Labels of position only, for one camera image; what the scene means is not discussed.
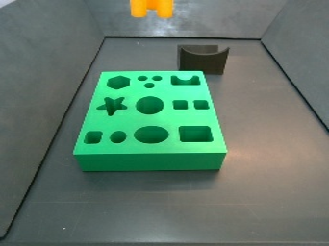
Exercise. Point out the black curved holder piece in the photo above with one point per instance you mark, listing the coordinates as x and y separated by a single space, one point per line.
202 58

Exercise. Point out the green shape sorting block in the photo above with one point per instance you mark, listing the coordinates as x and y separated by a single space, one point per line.
150 122

